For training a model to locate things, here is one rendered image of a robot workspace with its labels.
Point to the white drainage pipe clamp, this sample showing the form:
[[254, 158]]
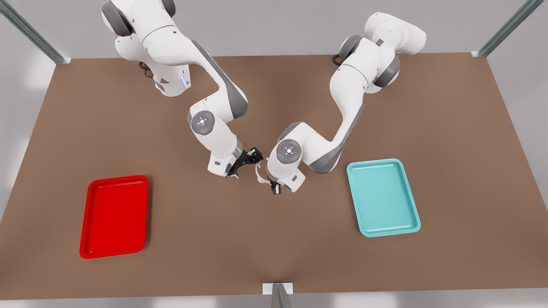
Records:
[[259, 174]]

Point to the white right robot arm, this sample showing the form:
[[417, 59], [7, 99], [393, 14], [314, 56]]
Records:
[[171, 42]]

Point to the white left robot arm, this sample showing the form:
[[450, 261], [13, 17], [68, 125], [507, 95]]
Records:
[[355, 81]]

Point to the teal rectangular tray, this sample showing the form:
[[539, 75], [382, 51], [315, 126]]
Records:
[[382, 197]]

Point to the red rectangular tray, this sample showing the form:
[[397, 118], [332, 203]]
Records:
[[114, 216]]

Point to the silver frame post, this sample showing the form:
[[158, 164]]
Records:
[[505, 30], [279, 295], [30, 32]]

